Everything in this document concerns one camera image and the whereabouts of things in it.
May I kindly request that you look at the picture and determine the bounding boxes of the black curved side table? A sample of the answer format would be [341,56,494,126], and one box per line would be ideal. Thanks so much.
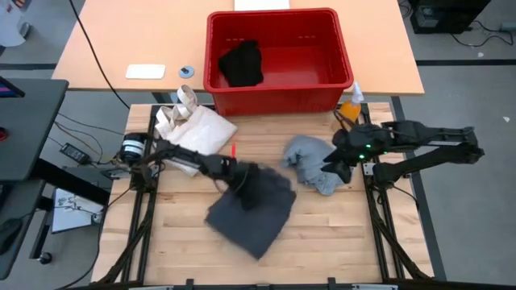
[0,179,48,281]

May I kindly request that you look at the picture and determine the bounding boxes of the orange spray bottle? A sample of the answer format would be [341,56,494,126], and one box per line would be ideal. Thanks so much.
[337,81,365,124]

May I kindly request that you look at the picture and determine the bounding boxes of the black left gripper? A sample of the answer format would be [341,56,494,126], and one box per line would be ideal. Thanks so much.
[219,157,263,210]

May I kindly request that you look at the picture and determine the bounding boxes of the light orange desk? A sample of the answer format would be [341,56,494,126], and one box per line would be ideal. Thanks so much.
[51,0,425,97]

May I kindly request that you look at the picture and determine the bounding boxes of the white paper sheet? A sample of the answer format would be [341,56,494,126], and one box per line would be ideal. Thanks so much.
[233,0,290,11]

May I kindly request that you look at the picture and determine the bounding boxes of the cream canvas tote bag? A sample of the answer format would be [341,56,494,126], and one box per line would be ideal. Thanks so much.
[154,84,239,178]

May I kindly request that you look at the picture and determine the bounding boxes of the light grey garment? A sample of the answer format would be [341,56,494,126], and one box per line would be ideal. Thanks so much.
[281,135,356,197]

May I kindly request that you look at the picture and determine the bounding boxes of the white rectangular card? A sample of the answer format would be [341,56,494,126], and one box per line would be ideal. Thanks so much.
[125,63,166,81]

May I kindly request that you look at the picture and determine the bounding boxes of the red plastic laundry bin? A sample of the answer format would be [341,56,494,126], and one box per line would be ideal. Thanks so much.
[203,7,355,117]

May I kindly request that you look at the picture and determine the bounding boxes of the black computer mouse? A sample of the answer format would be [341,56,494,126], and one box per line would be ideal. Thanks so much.
[0,217,23,255]

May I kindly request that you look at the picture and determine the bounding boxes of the white box with drawing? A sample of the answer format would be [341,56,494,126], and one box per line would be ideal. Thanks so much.
[51,187,105,234]

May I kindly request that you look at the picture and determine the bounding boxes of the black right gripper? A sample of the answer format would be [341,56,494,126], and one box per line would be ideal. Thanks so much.
[322,123,394,184]

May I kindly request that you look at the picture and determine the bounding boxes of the black power adapter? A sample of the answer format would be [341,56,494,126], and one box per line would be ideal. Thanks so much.
[59,143,90,165]

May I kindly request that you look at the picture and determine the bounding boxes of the dark grey garment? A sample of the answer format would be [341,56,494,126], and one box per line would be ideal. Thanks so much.
[204,163,298,261]

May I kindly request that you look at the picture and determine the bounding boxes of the black computer case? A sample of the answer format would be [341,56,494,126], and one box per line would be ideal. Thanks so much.
[409,0,492,35]

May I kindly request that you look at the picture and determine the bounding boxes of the dark tablet screen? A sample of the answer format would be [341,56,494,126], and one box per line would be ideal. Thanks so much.
[0,76,25,99]

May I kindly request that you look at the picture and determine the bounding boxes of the long black hanging cable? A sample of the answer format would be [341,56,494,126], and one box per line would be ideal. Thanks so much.
[68,0,131,100]

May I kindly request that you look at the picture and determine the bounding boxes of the white plastic stand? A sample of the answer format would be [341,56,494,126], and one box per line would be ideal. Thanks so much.
[0,0,31,48]

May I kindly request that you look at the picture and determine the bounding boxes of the black garment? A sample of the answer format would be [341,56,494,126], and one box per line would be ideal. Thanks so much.
[218,39,265,89]

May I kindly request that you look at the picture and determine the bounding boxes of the black aluminium table frame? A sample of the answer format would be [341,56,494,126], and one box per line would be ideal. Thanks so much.
[92,94,448,290]

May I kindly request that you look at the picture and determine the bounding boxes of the black side desk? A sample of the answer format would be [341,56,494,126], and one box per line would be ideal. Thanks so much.
[0,78,69,182]

